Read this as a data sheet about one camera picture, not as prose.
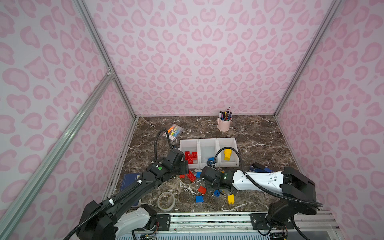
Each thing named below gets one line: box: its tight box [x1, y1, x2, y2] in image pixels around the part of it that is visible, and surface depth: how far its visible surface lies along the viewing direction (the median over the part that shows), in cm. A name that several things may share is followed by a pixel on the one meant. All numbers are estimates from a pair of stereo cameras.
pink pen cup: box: [217, 115, 233, 132], surface depth 111 cm
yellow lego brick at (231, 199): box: [227, 194, 235, 205], surface depth 80 cm
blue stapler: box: [250, 162, 274, 173], surface depth 91 cm
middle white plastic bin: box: [197, 138, 222, 169], surface depth 97 cm
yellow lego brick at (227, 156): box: [224, 152, 232, 161], surface depth 95 cm
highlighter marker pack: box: [168, 123, 184, 142], surface depth 112 cm
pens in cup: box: [219, 106, 232, 122], surface depth 106 cm
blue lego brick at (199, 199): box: [195, 195, 204, 203], surface depth 82 cm
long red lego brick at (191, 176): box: [186, 170, 196, 182], surface depth 89 cm
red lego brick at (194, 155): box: [191, 151, 198, 160], surface depth 95 cm
